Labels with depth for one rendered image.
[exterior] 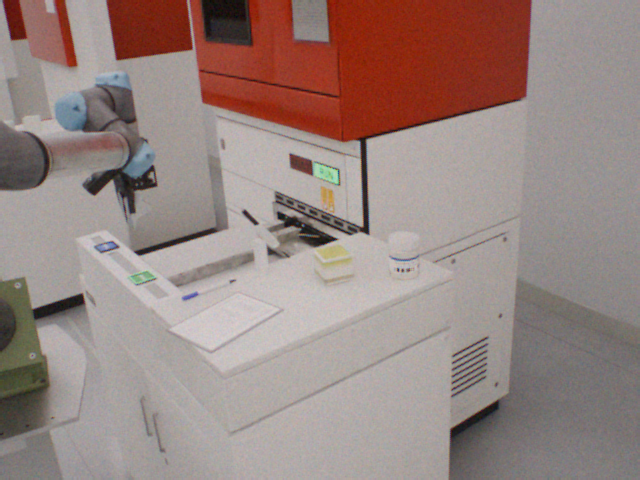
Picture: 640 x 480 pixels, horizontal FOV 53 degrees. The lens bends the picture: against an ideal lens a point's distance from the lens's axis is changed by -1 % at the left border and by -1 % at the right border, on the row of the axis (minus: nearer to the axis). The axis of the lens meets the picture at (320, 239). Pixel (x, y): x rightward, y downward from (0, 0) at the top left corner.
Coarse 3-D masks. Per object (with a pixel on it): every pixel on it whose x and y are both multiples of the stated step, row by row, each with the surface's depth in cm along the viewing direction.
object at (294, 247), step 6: (258, 234) 205; (294, 240) 199; (300, 240) 199; (282, 246) 195; (288, 246) 195; (294, 246) 195; (300, 246) 194; (306, 246) 194; (312, 246) 194; (282, 252) 195; (288, 252) 192; (294, 252) 191; (300, 252) 190
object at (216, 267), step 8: (232, 256) 198; (240, 256) 198; (248, 256) 200; (208, 264) 194; (216, 264) 194; (224, 264) 195; (232, 264) 197; (240, 264) 199; (184, 272) 189; (192, 272) 190; (200, 272) 191; (208, 272) 193; (216, 272) 194; (176, 280) 187; (184, 280) 189; (192, 280) 190
